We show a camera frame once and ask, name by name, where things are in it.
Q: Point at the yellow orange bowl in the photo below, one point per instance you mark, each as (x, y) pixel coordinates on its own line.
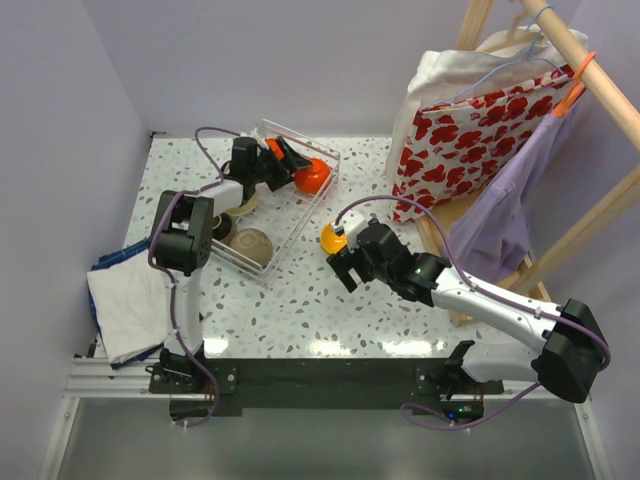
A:
(330, 241)

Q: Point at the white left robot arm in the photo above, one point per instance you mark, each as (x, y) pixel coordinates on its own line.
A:
(188, 222)

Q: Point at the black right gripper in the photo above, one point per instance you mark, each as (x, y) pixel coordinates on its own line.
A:
(342, 263)

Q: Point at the white blue folded towel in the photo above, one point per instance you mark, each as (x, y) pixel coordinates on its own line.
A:
(139, 309)

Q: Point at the white wire dish rack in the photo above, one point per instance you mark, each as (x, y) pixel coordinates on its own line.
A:
(280, 214)

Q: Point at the orange hanger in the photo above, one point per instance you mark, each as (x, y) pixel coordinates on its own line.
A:
(575, 91)

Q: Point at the beige flower painted bowl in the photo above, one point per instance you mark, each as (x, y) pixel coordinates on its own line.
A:
(253, 244)

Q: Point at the white canvas tote bag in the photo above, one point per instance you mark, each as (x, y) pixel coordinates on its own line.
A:
(440, 75)

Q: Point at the lavender shirt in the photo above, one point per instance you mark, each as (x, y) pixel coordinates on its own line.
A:
(492, 237)

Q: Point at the red flower tote bag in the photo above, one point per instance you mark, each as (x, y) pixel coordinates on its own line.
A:
(453, 150)

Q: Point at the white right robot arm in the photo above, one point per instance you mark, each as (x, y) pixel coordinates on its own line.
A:
(560, 347)

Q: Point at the blue wire hanger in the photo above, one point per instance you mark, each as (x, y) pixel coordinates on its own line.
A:
(526, 56)

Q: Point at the white yellow dotted bowl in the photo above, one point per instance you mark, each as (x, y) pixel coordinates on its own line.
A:
(246, 208)

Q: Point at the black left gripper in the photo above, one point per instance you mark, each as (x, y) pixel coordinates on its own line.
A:
(276, 163)

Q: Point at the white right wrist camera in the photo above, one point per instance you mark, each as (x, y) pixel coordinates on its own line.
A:
(349, 226)

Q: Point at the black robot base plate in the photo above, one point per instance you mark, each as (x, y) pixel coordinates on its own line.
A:
(231, 386)

